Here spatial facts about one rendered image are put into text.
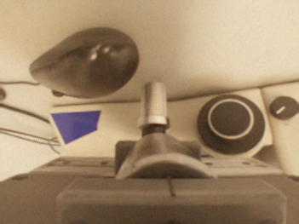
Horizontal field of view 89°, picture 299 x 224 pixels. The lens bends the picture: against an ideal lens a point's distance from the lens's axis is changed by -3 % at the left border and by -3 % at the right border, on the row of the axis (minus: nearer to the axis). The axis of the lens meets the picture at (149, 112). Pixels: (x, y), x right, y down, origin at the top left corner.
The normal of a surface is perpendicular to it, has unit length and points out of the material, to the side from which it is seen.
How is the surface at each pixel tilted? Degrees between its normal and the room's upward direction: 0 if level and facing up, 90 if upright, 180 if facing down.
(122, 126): 81
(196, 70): 0
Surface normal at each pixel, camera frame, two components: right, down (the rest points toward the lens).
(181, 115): -0.39, -0.32
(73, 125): -0.28, 0.37
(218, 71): 0.00, 0.94
